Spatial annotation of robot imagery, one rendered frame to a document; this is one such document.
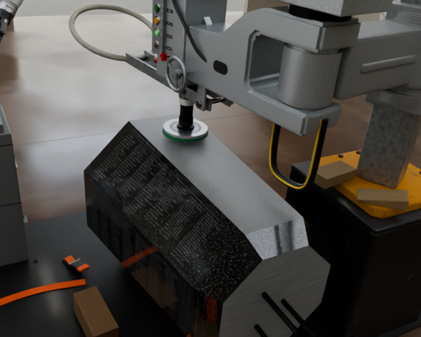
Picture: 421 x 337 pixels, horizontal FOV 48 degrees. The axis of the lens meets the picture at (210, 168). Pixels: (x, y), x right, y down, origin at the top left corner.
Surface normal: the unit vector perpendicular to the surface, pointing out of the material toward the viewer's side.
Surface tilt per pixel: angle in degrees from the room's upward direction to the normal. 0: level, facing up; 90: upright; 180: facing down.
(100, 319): 0
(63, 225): 0
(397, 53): 90
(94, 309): 0
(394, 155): 90
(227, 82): 90
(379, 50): 90
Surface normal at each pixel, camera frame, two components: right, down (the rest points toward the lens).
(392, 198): -0.11, -0.89
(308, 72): -0.22, 0.46
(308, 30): -0.78, 0.25
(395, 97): -0.58, 0.36
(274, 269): 0.48, 0.46
